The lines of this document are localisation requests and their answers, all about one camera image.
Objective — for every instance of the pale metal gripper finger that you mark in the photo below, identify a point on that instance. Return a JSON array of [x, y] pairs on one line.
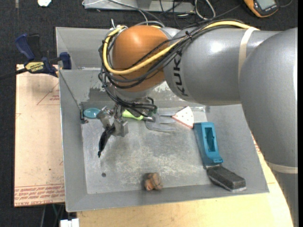
[[122, 128], [104, 116]]

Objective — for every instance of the blue plastic hollow block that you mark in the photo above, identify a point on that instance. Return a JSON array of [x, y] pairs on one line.
[[201, 138]]

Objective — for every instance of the dark grey sponge block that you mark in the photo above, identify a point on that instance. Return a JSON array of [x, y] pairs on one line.
[[227, 178]]

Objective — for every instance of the brown cardboard board, red print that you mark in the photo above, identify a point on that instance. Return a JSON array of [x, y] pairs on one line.
[[38, 136]]

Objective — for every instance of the grey metal bin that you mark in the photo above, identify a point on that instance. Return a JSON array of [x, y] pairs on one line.
[[146, 155]]

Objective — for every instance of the white red-dotted triangular pad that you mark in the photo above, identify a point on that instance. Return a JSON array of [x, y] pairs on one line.
[[184, 117]]

